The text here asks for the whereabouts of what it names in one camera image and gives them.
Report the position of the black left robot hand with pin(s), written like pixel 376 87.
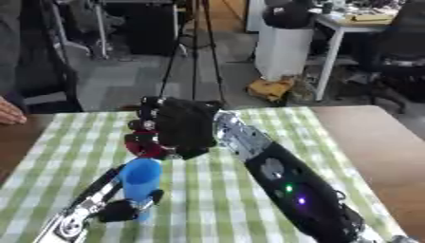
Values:
pixel 119 210

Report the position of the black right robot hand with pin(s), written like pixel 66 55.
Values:
pixel 185 126

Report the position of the blue plastic cup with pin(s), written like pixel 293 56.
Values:
pixel 141 177

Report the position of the red round object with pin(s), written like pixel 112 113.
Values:
pixel 145 147

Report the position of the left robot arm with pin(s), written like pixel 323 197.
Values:
pixel 65 228

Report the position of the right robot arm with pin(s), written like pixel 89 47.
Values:
pixel 299 186

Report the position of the black tripod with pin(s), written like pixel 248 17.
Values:
pixel 195 47

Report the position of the yellow bag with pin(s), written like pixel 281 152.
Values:
pixel 270 89

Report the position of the black cabinet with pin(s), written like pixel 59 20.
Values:
pixel 150 27

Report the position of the person's hand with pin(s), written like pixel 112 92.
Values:
pixel 10 113

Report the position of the black bag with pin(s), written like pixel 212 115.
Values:
pixel 288 14

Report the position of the white desk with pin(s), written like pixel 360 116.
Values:
pixel 337 34

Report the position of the person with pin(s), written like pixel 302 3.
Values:
pixel 7 47

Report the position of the black office chair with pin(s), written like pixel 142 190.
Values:
pixel 399 53

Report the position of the white pedestal cabinet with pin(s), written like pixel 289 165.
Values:
pixel 282 52

